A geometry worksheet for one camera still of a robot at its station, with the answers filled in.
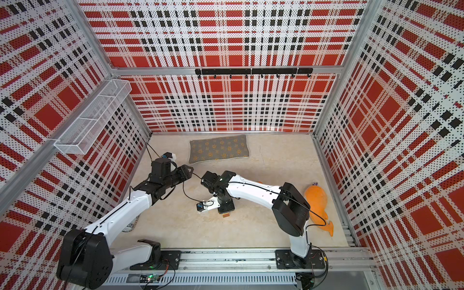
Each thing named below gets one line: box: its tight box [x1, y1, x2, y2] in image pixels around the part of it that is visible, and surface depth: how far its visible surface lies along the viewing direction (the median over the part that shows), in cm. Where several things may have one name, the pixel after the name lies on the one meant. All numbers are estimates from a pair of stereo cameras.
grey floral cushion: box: [188, 134, 250, 165], surface depth 109 cm
